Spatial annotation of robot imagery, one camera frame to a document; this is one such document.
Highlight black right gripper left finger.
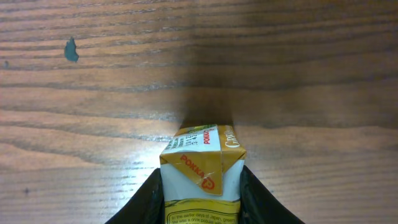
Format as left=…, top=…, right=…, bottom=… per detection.
left=105, top=168, right=165, bottom=224

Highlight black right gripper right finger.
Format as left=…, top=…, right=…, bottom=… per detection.
left=239, top=165, right=305, bottom=224

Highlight green tea drink carton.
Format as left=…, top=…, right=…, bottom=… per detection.
left=160, top=124, right=246, bottom=224

